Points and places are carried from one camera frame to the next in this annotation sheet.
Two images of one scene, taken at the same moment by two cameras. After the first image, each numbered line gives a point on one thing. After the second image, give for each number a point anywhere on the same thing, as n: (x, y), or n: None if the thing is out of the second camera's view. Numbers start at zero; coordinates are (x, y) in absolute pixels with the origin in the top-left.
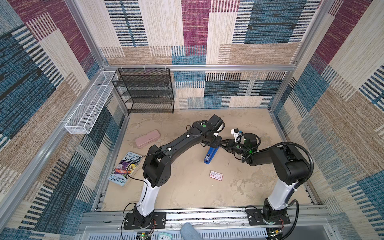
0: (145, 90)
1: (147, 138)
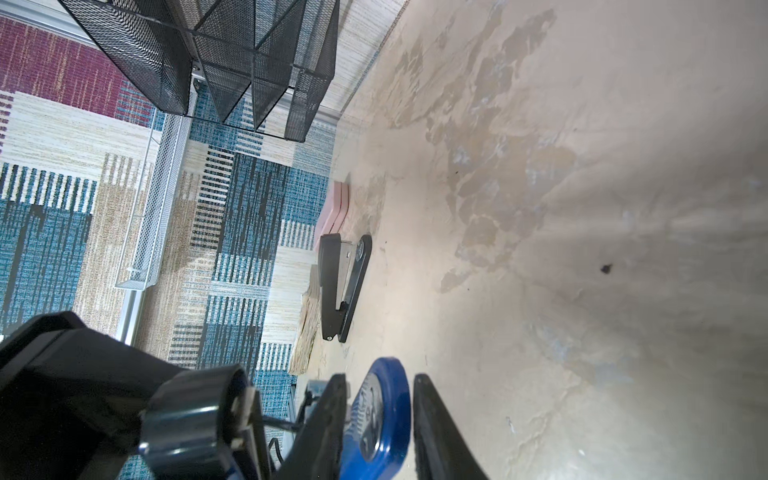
0: (274, 56)
1: (336, 213)
